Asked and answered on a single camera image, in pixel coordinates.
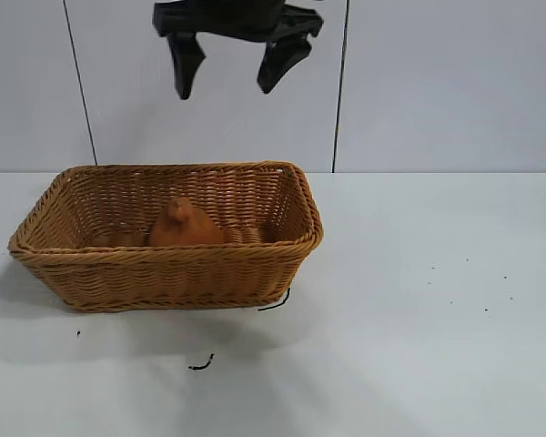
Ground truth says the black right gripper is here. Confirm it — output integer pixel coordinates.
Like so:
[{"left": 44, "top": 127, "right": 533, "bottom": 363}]
[{"left": 151, "top": 0, "right": 325, "bottom": 101}]

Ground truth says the orange fruit with knobby stem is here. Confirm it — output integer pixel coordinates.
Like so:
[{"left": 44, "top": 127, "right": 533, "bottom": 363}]
[{"left": 147, "top": 197, "right": 226, "bottom": 248}]

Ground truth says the brown woven wicker basket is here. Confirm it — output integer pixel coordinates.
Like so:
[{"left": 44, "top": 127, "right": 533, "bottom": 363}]
[{"left": 7, "top": 159, "right": 326, "bottom": 313}]

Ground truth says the black curved thread piece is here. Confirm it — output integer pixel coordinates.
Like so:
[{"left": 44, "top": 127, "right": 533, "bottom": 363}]
[
  {"left": 187, "top": 352, "right": 216, "bottom": 371},
  {"left": 258, "top": 287, "right": 292, "bottom": 313}
]

